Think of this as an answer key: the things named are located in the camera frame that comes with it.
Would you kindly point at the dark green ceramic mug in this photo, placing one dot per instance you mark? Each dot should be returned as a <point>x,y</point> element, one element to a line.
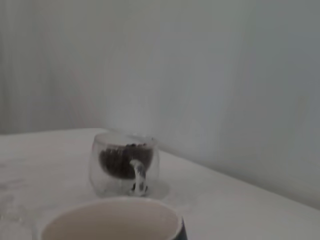
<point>112,220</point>

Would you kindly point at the dark coffee beans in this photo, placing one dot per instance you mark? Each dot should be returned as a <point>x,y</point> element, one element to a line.
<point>117,160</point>

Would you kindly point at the clear glass saucer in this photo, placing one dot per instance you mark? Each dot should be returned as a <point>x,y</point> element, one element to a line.
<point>12,225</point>

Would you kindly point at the clear double-wall glass cup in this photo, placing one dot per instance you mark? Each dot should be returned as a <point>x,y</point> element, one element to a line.
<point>110,185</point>

